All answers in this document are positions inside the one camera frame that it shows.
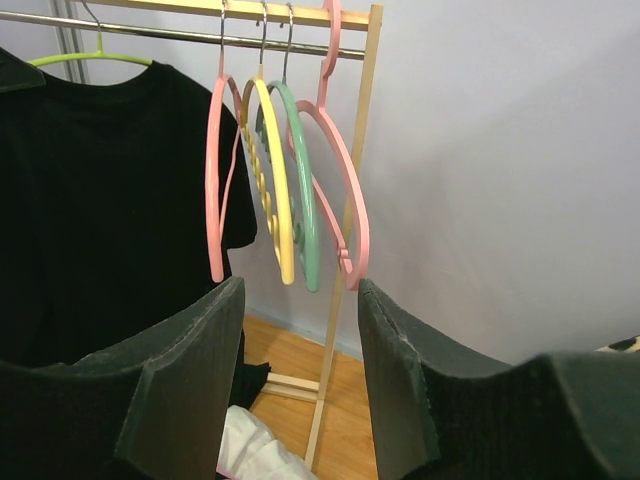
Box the pink hanger with metal hook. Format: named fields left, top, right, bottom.
left=204, top=0, right=242, bottom=283

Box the black t shirt with print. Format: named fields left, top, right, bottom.
left=229, top=331, right=271, bottom=409

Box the yellow hanger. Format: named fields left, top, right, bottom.
left=240, top=1, right=295, bottom=285

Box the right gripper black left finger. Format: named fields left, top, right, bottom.
left=1, top=277, right=245, bottom=479

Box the pink plastic hanger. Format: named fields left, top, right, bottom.
left=296, top=0, right=370, bottom=291

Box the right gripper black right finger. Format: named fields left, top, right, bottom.
left=358, top=279, right=639, bottom=479

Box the white t shirt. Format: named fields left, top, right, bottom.
left=216, top=405, right=317, bottom=480

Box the lime green hanger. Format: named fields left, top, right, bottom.
left=28, top=0, right=152, bottom=67

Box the wooden clothes rack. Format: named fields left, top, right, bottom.
left=1, top=1, right=384, bottom=467

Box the black floral plush blanket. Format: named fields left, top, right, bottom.
left=597, top=335, right=640, bottom=353

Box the mint green hanger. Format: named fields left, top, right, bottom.
left=267, top=2, right=320, bottom=293

